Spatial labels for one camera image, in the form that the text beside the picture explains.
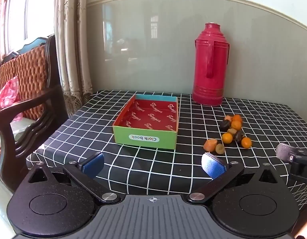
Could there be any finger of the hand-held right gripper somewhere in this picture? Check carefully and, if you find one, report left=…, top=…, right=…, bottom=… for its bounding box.
left=276, top=143, right=303, bottom=163

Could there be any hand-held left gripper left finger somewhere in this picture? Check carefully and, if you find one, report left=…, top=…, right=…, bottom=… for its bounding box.
left=26, top=152, right=122, bottom=205

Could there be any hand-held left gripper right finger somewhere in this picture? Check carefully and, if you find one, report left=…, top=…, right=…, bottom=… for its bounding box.
left=188, top=152, right=285, bottom=205

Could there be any orange carrot piece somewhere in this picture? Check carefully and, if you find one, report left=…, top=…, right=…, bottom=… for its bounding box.
left=203, top=139, right=218, bottom=152

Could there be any green and red cardboard box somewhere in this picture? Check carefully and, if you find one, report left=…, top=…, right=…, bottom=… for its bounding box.
left=113, top=94, right=179, bottom=150

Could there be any black white checked tablecloth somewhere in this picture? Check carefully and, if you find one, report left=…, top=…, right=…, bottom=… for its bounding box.
left=26, top=90, right=307, bottom=205

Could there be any red thermos flask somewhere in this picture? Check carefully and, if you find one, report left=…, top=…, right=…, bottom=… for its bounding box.
left=192, top=22, right=231, bottom=106

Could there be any wooden armchair with woven cushion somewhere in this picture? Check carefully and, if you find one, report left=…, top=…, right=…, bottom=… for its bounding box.
left=0, top=34, right=69, bottom=192

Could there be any pink plastic bag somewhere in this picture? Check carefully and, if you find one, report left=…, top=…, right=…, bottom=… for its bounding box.
left=0, top=76, right=23, bottom=121

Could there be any beige lace curtain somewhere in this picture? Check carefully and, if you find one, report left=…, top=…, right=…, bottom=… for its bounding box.
left=54, top=0, right=94, bottom=115

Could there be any window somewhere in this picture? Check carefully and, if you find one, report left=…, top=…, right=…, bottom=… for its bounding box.
left=0, top=0, right=57, bottom=63

